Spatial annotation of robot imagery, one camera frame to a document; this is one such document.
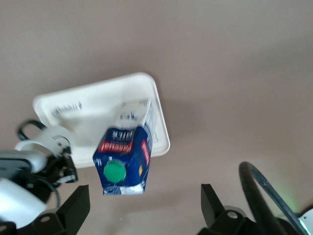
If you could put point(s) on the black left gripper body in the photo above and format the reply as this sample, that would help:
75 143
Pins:
57 171

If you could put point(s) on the blue milk carton green cap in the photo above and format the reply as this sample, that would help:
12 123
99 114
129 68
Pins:
122 151

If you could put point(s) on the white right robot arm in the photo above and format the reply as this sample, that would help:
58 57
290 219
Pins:
308 220

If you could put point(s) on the cream rectangular tray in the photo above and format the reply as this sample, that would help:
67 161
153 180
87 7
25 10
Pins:
97 105

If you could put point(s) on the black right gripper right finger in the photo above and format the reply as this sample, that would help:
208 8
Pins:
217 215

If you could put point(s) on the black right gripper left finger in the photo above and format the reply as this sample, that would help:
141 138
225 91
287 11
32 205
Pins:
71 210

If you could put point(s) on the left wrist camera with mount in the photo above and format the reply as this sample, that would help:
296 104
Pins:
22 161

